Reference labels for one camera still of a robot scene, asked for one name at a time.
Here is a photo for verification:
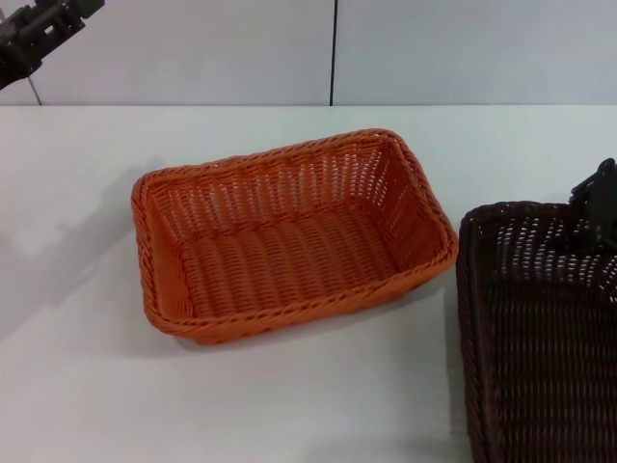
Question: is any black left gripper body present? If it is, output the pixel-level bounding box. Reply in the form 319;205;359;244
0;14;50;91

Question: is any dark brown woven plastic basket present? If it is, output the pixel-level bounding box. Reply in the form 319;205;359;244
457;201;617;463

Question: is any orange woven plastic basket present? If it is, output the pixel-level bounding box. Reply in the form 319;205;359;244
130;127;459;346

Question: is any black vertical wall strip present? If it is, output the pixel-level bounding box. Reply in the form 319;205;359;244
329;0;337;106

